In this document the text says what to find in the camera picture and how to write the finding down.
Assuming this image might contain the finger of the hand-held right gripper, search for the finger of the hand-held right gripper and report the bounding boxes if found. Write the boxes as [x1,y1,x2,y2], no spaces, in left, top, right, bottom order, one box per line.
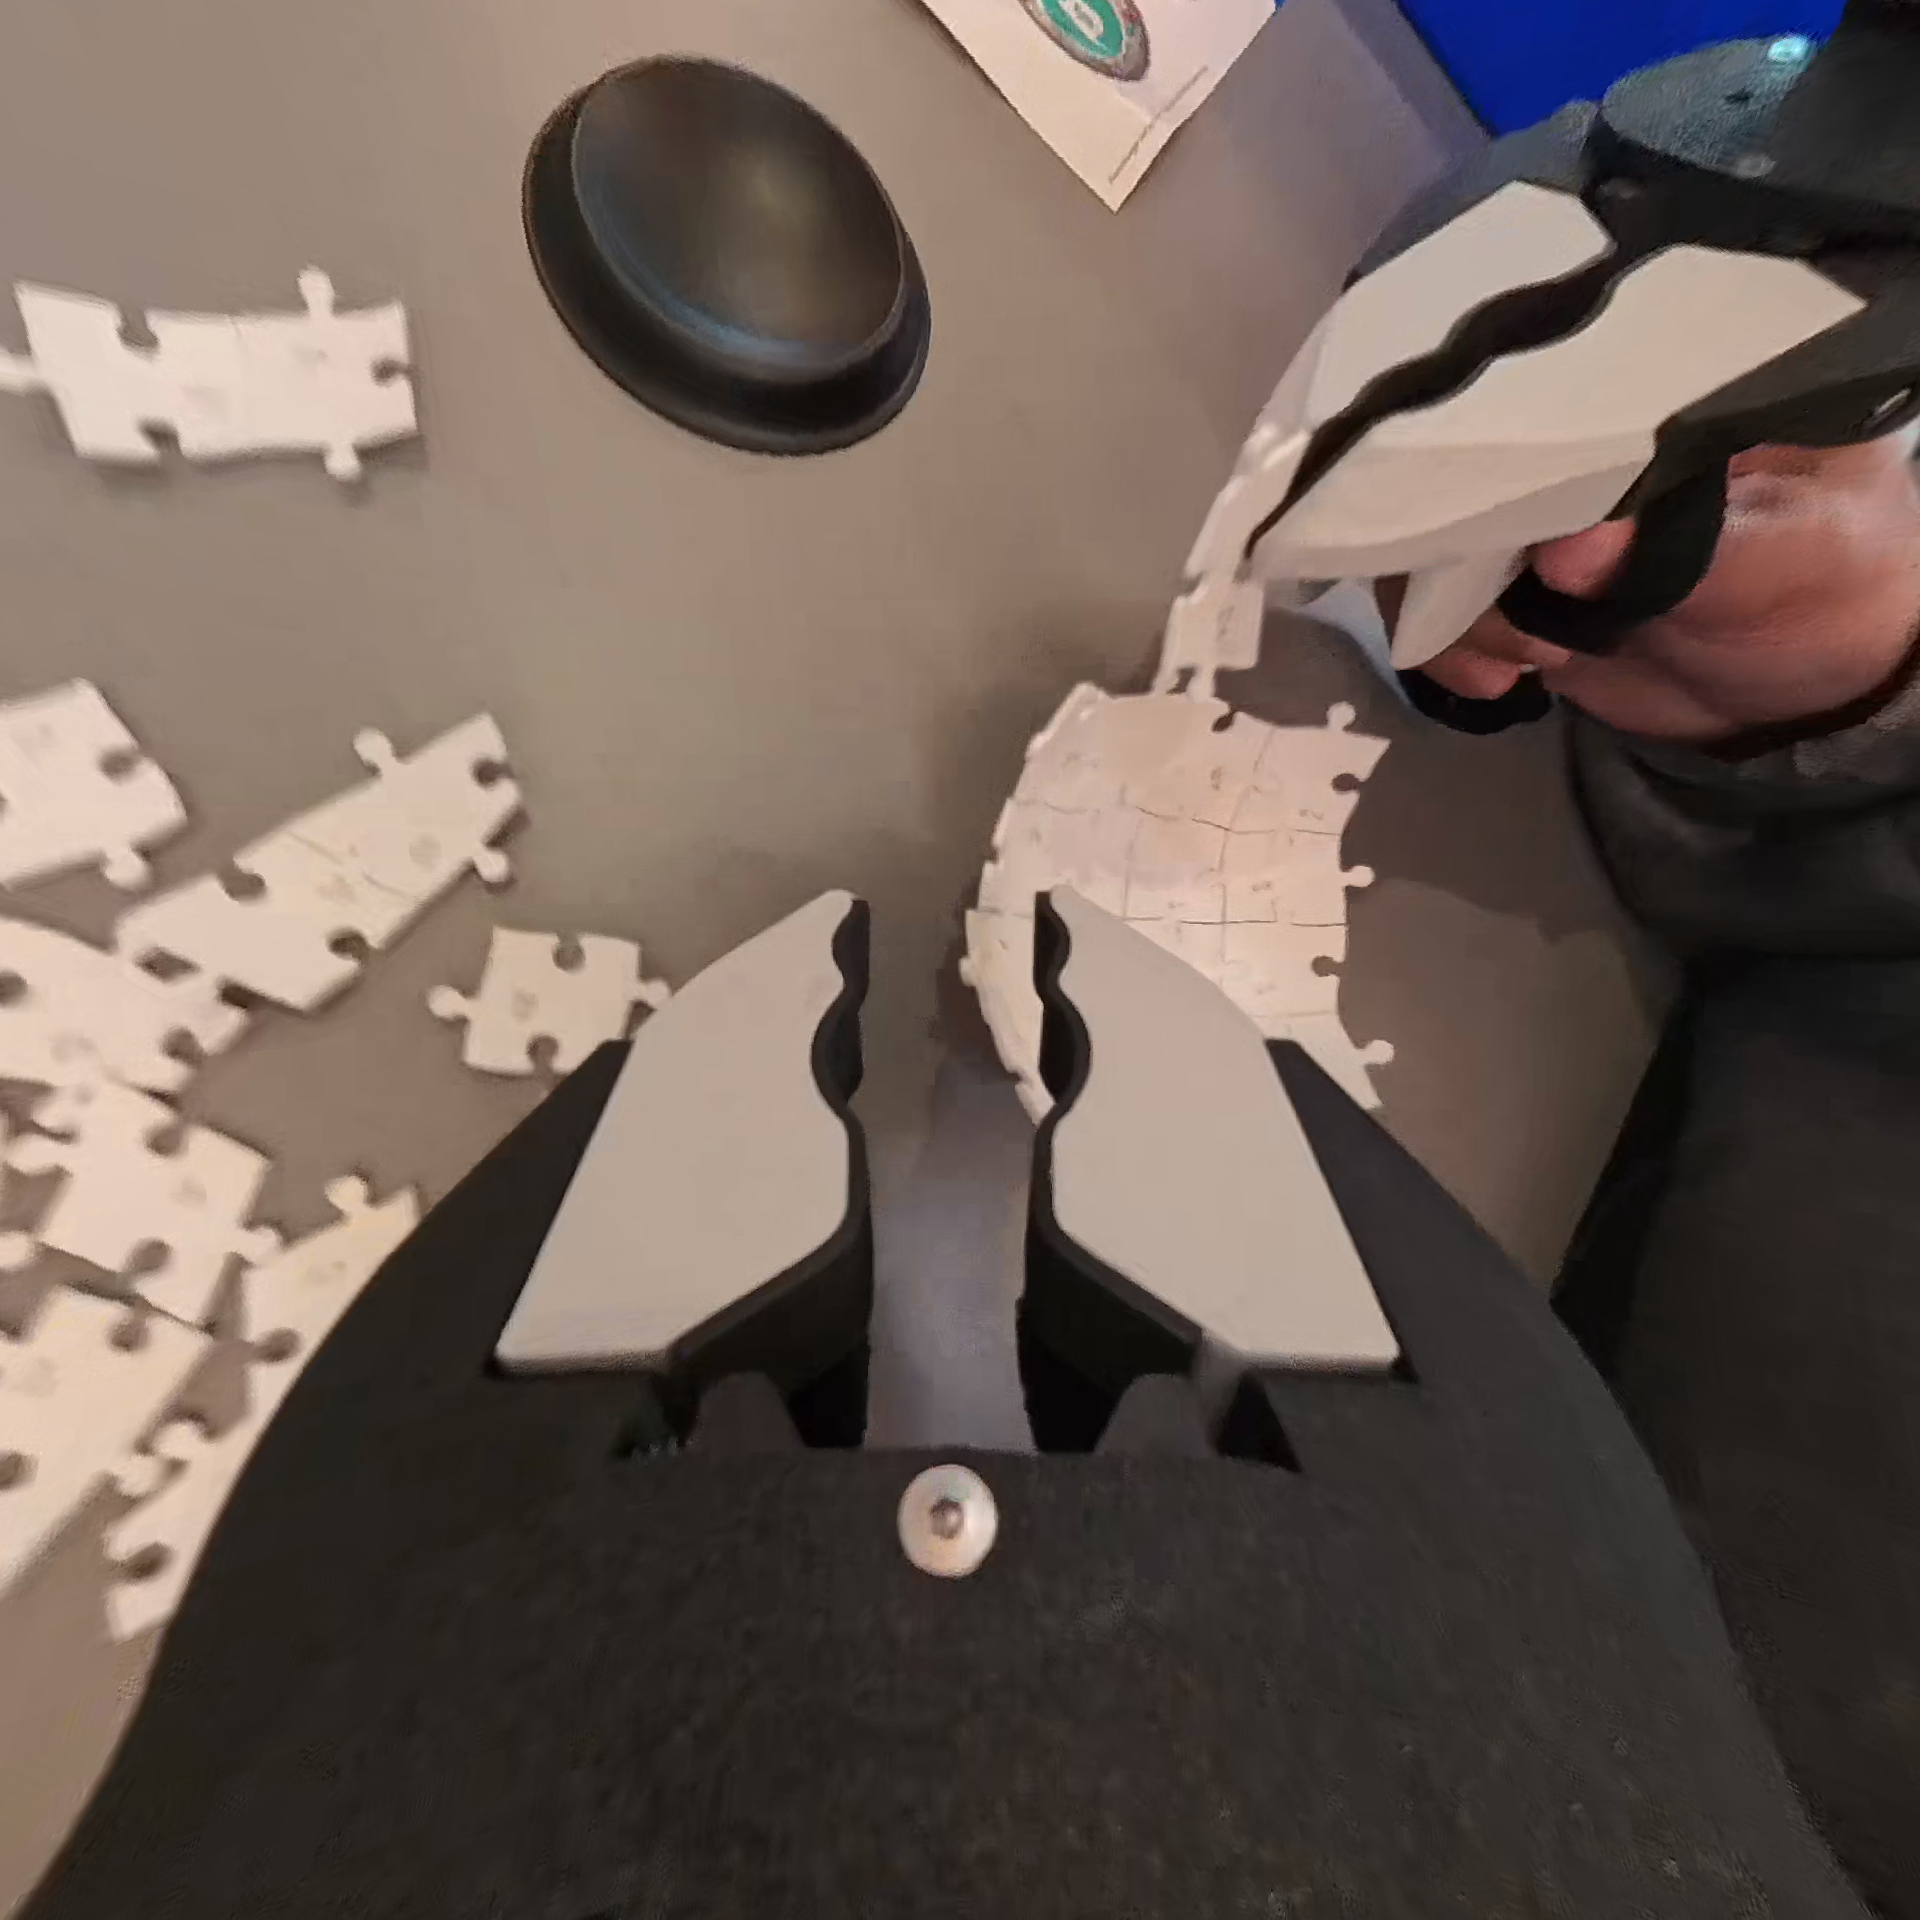
[1305,180,1623,460]
[1243,245,1872,591]

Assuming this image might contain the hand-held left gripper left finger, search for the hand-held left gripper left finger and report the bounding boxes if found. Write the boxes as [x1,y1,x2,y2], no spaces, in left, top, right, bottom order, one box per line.
[495,888,877,1451]

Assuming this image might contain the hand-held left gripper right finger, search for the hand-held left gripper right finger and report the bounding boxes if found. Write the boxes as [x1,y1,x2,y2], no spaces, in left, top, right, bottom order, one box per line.
[1017,888,1405,1454]

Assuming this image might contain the assembled curved puzzle ball section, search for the assembled curved puzzle ball section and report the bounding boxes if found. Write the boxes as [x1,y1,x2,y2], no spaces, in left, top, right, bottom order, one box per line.
[960,315,1398,1129]

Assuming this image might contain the pile of white puzzle pieces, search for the pile of white puzzle pieces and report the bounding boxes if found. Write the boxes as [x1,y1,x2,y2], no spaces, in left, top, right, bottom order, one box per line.
[0,674,672,1644]

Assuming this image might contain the black round puzzle stand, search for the black round puzzle stand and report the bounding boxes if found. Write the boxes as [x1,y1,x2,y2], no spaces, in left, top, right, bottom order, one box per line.
[523,56,935,456]

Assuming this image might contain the joined white puzzle strip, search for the joined white puzzle strip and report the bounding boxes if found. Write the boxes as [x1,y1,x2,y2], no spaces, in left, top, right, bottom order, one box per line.
[0,266,421,486]

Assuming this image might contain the person's right hand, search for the person's right hand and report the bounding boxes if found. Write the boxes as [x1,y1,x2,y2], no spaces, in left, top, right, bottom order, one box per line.
[1432,433,1920,744]

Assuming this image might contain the blue plastic bin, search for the blue plastic bin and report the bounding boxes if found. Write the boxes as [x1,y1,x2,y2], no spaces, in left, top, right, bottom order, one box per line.
[1395,0,1851,139]

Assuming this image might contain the white paper instruction sheet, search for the white paper instruction sheet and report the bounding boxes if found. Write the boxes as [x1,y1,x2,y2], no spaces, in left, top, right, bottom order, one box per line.
[919,0,1278,213]

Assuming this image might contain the person's dark trousers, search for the person's dark trousers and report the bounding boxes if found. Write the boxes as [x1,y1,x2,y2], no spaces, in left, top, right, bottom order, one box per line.
[1552,961,1920,1920]

